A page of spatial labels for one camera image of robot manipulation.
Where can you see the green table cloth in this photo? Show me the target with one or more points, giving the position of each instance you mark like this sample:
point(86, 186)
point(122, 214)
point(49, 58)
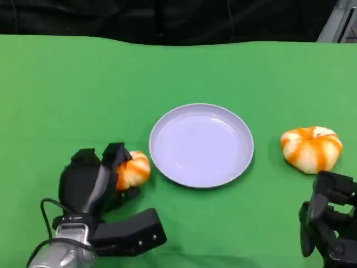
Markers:
point(83, 97)

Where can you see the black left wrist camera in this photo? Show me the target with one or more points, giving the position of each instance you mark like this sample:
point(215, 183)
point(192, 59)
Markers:
point(134, 231)

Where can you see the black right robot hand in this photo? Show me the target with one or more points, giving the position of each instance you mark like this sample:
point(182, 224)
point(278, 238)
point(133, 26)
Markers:
point(332, 223)

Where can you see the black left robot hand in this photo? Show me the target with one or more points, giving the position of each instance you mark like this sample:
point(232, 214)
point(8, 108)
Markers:
point(81, 184)

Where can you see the large orange white bread roll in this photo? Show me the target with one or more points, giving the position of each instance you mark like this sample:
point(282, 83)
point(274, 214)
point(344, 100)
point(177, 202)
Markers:
point(309, 150)

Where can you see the lilac plate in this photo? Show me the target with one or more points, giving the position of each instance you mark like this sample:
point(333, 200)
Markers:
point(200, 145)

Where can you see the silver metal frame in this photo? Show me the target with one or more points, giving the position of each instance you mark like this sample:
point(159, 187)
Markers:
point(343, 22)

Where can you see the black curtain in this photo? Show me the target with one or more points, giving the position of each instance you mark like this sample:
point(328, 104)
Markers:
point(111, 16)

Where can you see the small orange white bread roll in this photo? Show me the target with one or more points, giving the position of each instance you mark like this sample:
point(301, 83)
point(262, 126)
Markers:
point(136, 170)

